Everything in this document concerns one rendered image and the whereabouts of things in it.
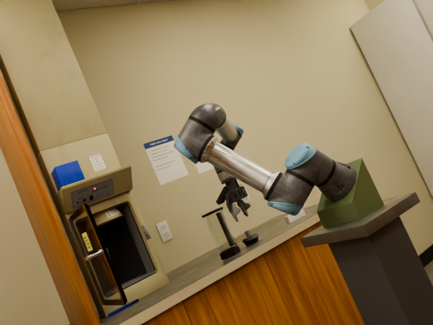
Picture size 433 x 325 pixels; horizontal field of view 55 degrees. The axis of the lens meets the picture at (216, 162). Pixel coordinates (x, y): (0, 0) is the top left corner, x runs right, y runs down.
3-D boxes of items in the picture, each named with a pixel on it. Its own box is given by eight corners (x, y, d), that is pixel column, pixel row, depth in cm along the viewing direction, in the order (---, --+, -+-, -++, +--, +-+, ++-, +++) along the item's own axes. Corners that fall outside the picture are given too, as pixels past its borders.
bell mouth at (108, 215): (84, 233, 199) (79, 222, 200) (117, 219, 209) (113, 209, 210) (92, 227, 185) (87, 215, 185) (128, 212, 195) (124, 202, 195)
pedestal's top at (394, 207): (420, 201, 151) (415, 191, 152) (369, 236, 134) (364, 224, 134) (354, 216, 178) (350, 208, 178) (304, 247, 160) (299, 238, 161)
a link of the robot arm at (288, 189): (316, 184, 145) (185, 112, 156) (295, 220, 145) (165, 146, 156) (314, 186, 157) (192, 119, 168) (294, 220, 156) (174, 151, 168)
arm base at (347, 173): (361, 162, 153) (341, 149, 150) (350, 199, 148) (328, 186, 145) (334, 170, 167) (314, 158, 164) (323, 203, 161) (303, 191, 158)
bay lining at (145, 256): (93, 298, 198) (65, 229, 201) (140, 273, 213) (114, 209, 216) (106, 296, 178) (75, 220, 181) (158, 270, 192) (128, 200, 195)
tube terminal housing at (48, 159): (92, 316, 196) (32, 167, 203) (151, 285, 214) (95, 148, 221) (105, 317, 176) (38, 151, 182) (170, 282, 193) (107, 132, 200)
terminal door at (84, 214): (105, 304, 175) (70, 216, 179) (127, 304, 150) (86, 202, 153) (104, 305, 175) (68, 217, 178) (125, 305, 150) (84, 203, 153)
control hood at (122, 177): (64, 214, 179) (56, 193, 180) (131, 189, 197) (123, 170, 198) (69, 209, 170) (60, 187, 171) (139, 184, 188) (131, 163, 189)
